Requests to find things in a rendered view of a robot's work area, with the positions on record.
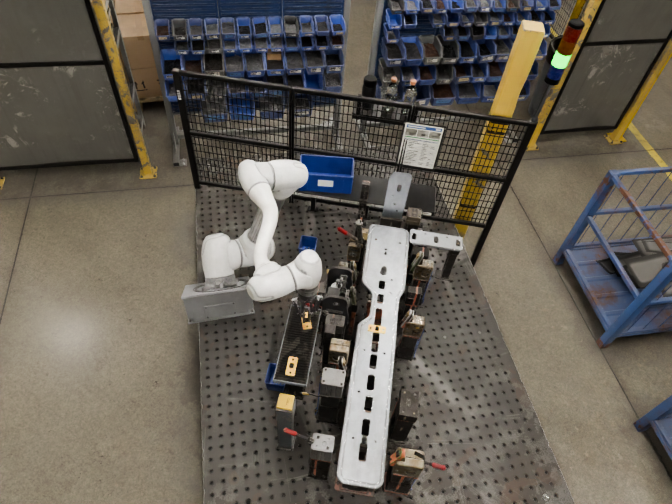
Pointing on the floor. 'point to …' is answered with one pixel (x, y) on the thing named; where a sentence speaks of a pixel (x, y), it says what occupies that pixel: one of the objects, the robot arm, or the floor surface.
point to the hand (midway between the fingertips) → (306, 315)
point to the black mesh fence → (331, 139)
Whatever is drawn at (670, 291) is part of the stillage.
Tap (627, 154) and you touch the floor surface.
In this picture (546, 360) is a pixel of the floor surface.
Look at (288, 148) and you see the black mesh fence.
